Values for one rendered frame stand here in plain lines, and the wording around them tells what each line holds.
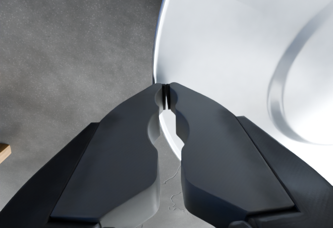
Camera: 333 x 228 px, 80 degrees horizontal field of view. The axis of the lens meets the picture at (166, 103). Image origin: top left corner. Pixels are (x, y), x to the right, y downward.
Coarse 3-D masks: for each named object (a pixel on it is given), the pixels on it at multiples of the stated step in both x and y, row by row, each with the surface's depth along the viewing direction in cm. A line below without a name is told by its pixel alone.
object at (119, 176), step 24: (144, 96) 10; (120, 120) 8; (144, 120) 8; (96, 144) 7; (120, 144) 7; (144, 144) 7; (96, 168) 6; (120, 168) 6; (144, 168) 6; (72, 192) 6; (96, 192) 6; (120, 192) 6; (144, 192) 6; (72, 216) 5; (96, 216) 5; (120, 216) 6; (144, 216) 6
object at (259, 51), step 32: (192, 0) 11; (224, 0) 11; (256, 0) 11; (288, 0) 11; (320, 0) 11; (160, 32) 12; (192, 32) 12; (224, 32) 12; (256, 32) 12; (288, 32) 12; (320, 32) 11; (160, 64) 13; (192, 64) 13; (224, 64) 13; (256, 64) 13; (288, 64) 12; (320, 64) 12; (224, 96) 14; (256, 96) 14; (288, 96) 14; (320, 96) 14; (288, 128) 15; (320, 128) 15; (320, 160) 18
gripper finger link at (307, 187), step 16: (256, 128) 8; (256, 144) 7; (272, 144) 7; (272, 160) 6; (288, 160) 6; (288, 176) 6; (304, 176) 6; (320, 176) 6; (288, 192) 5; (304, 192) 5; (320, 192) 5; (304, 208) 5; (320, 208) 5; (256, 224) 5; (272, 224) 5; (288, 224) 5; (304, 224) 5; (320, 224) 5
